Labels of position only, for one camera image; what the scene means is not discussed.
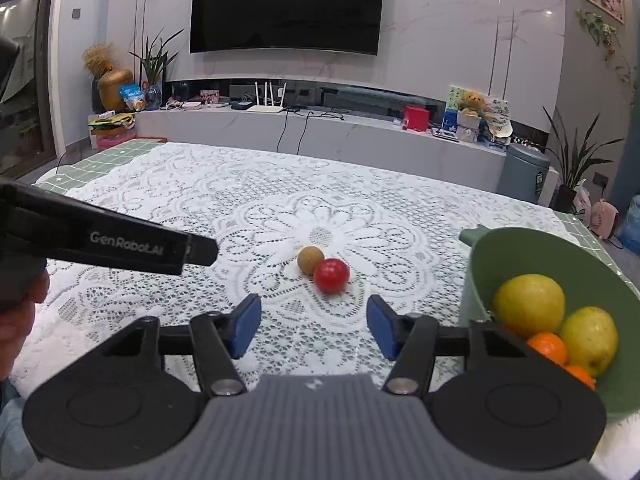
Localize blue snack bag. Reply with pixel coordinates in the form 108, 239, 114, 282
118, 83, 149, 111

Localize hanging ivy plant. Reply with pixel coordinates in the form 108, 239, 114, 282
575, 8, 640, 92

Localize red box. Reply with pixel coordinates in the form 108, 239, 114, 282
402, 105, 432, 132

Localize brown teddy bear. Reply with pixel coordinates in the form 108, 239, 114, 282
457, 90, 491, 116

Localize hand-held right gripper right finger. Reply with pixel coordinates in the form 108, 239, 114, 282
366, 295, 528, 396

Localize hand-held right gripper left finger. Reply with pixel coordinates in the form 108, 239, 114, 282
102, 294, 262, 397

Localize pink bag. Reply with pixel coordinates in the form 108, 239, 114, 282
588, 198, 620, 240

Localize white printed bag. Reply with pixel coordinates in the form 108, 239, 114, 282
481, 97, 514, 144

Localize green printed card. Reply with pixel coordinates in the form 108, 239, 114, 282
444, 85, 472, 136

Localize blue water bottle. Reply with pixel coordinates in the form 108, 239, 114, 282
617, 195, 640, 256

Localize white router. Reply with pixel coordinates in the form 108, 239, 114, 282
248, 81, 288, 114

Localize gold vase with dried grass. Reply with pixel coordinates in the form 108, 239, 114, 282
82, 43, 136, 114

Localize potted plant in blue vase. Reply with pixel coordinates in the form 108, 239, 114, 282
128, 28, 186, 111

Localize orange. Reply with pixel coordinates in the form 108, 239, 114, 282
562, 364, 597, 392
526, 331, 569, 366

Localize person's left hand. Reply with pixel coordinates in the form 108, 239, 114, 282
0, 264, 51, 382

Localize yellow-green pear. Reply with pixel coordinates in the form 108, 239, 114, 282
491, 274, 567, 339
558, 306, 620, 379

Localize white marble television console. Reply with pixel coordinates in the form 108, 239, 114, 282
134, 106, 507, 194

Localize green bowl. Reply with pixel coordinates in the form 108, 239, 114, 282
458, 226, 640, 417

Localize small red tomato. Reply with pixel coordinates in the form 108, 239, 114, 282
313, 258, 351, 295

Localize black wall television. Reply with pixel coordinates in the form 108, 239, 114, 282
189, 0, 387, 56

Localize white plastic bag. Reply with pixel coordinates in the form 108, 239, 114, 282
572, 179, 594, 216

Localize tall potted plant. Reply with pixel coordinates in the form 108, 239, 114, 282
542, 106, 626, 214

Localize black cable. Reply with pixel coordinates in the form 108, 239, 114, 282
276, 106, 347, 154

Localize grey trash bin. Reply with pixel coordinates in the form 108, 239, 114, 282
496, 142, 551, 206

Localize pile of colourful boxes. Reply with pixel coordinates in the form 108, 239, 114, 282
88, 112, 139, 151

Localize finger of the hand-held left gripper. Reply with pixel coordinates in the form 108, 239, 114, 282
185, 235, 219, 267

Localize brown kiwi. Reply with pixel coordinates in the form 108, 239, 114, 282
297, 246, 326, 277

